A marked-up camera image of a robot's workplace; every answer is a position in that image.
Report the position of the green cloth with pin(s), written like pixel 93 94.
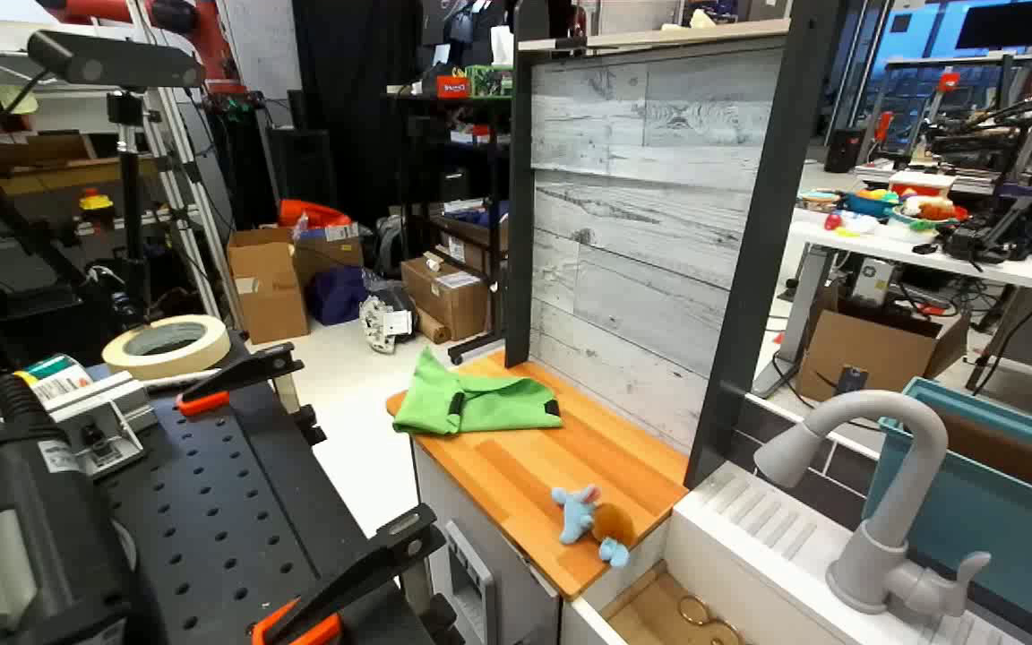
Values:
pixel 467 408

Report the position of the white round appliance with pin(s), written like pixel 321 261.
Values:
pixel 383 325

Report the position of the toy kitchen counter wooden top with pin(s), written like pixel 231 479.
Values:
pixel 540 469

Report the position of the gray wood-pattern back panel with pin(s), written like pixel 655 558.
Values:
pixel 646 228

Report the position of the dark blue bag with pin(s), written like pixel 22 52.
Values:
pixel 339 295

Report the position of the blue plush toy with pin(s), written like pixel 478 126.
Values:
pixel 573 514

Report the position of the cardboard box with orange item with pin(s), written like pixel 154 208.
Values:
pixel 332 251

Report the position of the small blue toy piece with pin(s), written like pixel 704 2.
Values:
pixel 613 552

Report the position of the tall cardboard box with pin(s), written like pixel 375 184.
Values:
pixel 268 288

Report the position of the white toy sink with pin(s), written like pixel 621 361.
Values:
pixel 754 549

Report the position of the black perforated plate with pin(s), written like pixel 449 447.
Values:
pixel 231 514

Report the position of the cardboard box under table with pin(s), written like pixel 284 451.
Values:
pixel 877 353

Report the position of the white work table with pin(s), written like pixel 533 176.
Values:
pixel 898 248

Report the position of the masking tape roll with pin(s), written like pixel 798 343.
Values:
pixel 123 353

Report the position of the gray toy faucet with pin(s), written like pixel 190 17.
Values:
pixel 898 503

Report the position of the white labelled device box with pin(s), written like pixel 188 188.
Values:
pixel 80 408

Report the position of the black 3D printer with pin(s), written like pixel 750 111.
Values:
pixel 1020 146

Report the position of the teal box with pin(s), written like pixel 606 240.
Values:
pixel 1020 525

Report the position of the black gray machine housing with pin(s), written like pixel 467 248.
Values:
pixel 26 549

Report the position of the thin black frame post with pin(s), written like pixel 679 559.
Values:
pixel 517 217

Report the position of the wide black frame post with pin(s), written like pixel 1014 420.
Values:
pixel 767 237

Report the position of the black camera tripod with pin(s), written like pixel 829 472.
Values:
pixel 131 203

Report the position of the gray stereo camera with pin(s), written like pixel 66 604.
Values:
pixel 109 60

